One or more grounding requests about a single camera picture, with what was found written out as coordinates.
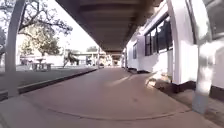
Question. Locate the grey canopy post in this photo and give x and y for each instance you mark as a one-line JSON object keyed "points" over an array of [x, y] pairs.
{"points": [[12, 46]]}

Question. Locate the shaded lawn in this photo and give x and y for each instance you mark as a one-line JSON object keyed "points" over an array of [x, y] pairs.
{"points": [[36, 76]]}

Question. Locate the dark kerb edge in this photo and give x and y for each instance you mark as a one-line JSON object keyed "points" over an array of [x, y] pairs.
{"points": [[50, 82]]}

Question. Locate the picnic table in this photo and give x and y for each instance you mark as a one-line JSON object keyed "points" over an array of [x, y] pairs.
{"points": [[40, 64]]}

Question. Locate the white building with dark windows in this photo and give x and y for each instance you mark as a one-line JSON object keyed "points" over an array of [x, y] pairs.
{"points": [[181, 50]]}

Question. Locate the walkway roof canopy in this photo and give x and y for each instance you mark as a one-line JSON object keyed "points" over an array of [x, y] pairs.
{"points": [[110, 20]]}

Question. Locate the distant low building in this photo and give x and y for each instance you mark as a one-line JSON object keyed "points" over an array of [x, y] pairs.
{"points": [[87, 58]]}

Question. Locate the pale concrete walkway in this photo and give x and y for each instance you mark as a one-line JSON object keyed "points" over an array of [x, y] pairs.
{"points": [[100, 96]]}

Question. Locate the white canopy post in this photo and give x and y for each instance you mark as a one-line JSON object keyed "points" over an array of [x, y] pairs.
{"points": [[204, 66]]}

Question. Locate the large tree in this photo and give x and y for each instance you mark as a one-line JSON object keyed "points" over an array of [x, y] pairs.
{"points": [[36, 30]]}

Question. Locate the small tree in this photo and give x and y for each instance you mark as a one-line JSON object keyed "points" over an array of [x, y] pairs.
{"points": [[69, 57]]}

